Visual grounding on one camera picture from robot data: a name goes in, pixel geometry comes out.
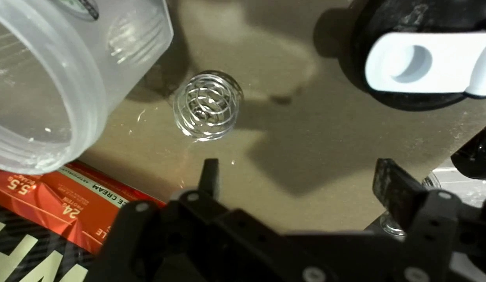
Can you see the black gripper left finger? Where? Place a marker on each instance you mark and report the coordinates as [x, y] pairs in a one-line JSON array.
[[209, 178]]

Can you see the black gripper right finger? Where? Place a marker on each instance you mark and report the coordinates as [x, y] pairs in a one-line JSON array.
[[399, 192]]

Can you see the metal wire whisk ball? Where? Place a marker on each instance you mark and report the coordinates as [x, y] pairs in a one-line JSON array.
[[208, 105]]

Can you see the clear open shaker cup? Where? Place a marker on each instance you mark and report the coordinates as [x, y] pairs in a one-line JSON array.
[[65, 65]]

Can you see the black whey protein bag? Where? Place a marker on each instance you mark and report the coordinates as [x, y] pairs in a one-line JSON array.
[[54, 224]]

